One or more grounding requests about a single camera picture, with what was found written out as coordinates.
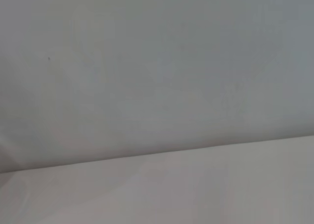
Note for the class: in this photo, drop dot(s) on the white tablecloth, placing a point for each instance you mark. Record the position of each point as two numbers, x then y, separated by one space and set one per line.
171 197

